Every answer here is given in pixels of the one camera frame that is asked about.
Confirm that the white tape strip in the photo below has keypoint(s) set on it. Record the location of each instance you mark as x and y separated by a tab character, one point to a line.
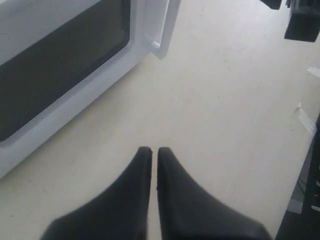
308	124

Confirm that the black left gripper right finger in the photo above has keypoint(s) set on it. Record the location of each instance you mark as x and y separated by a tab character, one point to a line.
189	212

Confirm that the white microwave door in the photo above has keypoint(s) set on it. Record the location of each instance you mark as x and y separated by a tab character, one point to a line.
58	56

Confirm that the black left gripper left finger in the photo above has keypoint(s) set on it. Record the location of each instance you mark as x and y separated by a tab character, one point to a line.
119	213

